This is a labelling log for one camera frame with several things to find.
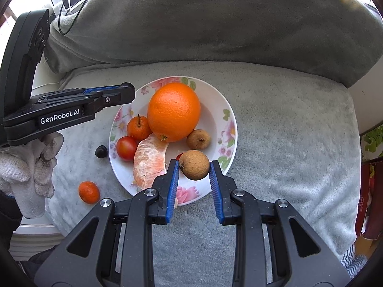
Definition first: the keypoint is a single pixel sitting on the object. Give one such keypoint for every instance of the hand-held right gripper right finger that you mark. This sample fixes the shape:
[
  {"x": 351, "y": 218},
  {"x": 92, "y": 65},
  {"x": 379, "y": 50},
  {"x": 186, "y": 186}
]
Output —
[{"x": 216, "y": 191}]

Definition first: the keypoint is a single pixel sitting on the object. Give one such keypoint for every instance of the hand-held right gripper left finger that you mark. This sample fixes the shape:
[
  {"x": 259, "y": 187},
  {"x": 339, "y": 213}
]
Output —
[{"x": 172, "y": 191}]

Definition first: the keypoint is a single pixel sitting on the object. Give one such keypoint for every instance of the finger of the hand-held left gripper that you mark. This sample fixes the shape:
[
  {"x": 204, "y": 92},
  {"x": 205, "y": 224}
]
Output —
[
  {"x": 101, "y": 89},
  {"x": 116, "y": 99}
]

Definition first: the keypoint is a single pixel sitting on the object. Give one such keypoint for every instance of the brown longan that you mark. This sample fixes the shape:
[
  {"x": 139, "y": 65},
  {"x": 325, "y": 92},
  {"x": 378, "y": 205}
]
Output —
[
  {"x": 198, "y": 139},
  {"x": 194, "y": 165}
]

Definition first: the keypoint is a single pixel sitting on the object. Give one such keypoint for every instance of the red cherry tomato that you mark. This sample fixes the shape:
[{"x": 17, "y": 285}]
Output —
[
  {"x": 127, "y": 149},
  {"x": 179, "y": 156}
]

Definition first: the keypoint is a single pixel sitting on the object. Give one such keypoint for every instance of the stemmed mandarin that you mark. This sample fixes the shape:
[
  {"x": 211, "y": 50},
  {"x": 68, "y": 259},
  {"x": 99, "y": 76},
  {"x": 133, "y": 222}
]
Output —
[{"x": 138, "y": 128}]

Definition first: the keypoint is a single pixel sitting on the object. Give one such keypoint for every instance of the large orange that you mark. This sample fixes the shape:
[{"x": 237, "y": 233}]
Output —
[{"x": 173, "y": 110}]

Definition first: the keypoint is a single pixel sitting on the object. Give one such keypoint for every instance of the white floral plate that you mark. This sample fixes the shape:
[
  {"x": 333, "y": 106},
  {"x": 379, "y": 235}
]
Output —
[{"x": 215, "y": 119}]

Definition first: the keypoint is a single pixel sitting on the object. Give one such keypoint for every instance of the person's left forearm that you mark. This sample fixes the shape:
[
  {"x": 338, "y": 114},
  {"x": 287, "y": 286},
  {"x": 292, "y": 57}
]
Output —
[{"x": 7, "y": 218}]

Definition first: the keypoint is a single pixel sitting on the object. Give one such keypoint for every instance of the person's left hand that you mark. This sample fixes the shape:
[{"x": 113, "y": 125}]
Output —
[{"x": 24, "y": 170}]

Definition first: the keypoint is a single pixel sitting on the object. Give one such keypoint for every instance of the peeled grapefruit segment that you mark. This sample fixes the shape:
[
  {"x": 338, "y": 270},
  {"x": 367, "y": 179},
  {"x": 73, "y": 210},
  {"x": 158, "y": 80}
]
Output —
[{"x": 148, "y": 161}]

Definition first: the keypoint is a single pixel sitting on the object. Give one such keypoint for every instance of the dark grape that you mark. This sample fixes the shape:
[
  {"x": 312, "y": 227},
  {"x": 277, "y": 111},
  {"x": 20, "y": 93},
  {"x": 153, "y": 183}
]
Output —
[{"x": 101, "y": 152}]

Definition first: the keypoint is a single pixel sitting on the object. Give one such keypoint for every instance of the grey plush blanket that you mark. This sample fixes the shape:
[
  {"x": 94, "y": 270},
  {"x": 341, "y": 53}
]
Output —
[{"x": 284, "y": 155}]

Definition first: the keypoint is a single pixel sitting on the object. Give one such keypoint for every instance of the small stemless mandarin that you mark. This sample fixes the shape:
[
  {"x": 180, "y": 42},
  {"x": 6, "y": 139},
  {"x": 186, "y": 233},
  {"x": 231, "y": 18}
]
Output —
[{"x": 89, "y": 192}]

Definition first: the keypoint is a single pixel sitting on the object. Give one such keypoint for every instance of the grey back cushion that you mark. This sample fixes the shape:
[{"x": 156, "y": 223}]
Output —
[{"x": 209, "y": 21}]

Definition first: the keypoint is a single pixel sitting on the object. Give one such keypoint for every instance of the white ribbed panel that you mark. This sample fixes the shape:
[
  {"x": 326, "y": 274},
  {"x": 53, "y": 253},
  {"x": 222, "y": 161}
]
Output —
[{"x": 33, "y": 242}]

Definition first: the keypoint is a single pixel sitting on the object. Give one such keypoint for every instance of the striped cloth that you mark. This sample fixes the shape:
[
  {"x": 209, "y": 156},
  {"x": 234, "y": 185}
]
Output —
[{"x": 353, "y": 263}]

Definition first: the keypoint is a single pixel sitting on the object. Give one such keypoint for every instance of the green patterned cloth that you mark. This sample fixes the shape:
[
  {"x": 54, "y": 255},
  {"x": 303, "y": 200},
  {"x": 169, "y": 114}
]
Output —
[{"x": 372, "y": 142}]

